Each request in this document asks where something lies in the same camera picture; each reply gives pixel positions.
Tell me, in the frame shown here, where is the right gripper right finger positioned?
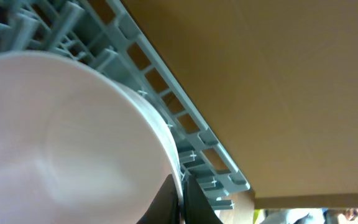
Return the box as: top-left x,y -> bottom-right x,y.
183,175 -> 223,224

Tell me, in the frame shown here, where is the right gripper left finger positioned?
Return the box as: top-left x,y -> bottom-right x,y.
137,174 -> 180,224

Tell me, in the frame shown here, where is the pink bowl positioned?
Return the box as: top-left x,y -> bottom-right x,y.
0,51 -> 183,223

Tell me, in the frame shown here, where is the grey dishwasher rack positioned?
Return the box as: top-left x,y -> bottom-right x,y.
0,0 -> 250,210

